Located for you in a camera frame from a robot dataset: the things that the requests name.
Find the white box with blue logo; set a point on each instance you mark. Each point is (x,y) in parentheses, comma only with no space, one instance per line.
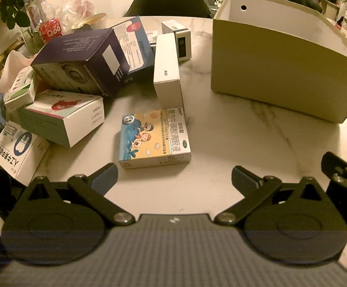
(15,152)

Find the white box with dark window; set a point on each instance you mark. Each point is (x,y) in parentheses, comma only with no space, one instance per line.
(183,46)

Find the red drink bottle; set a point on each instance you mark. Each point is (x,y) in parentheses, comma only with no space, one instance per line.
(51,30)

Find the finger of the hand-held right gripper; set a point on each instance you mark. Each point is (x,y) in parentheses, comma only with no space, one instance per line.
(340,166)

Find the green white medicine box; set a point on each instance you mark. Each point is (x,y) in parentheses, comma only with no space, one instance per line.
(18,92)

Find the long white box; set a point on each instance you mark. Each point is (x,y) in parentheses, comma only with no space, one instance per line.
(167,65)

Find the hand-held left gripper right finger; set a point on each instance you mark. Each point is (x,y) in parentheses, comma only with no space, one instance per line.
(243,181)

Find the beige cardboard box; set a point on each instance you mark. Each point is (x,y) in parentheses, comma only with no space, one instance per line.
(281,74)

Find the glass vase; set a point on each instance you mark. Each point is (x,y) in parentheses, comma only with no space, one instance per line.
(30,41)

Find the bottle with red print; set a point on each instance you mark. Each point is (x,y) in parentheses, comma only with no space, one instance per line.
(31,9)

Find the clear plastic bag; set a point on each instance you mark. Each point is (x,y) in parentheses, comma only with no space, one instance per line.
(78,12)

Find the cartoon print medicine box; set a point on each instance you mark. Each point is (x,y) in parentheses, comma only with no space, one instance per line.
(149,137)

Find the paper bowl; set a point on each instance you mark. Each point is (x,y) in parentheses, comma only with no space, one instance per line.
(92,18)

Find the white box with red spot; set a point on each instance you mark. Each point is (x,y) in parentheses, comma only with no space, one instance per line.
(153,43)

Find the white box with bear print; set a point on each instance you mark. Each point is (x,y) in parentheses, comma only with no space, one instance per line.
(72,119)

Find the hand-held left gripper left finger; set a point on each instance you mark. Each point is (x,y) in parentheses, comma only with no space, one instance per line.
(106,177)

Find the blue-bordered white box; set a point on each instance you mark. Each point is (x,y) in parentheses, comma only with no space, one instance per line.
(137,47)

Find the dark purple box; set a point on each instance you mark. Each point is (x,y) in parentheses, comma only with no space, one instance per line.
(81,56)

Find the white marble desktop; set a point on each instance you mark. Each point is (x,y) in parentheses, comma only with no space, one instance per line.
(221,143)

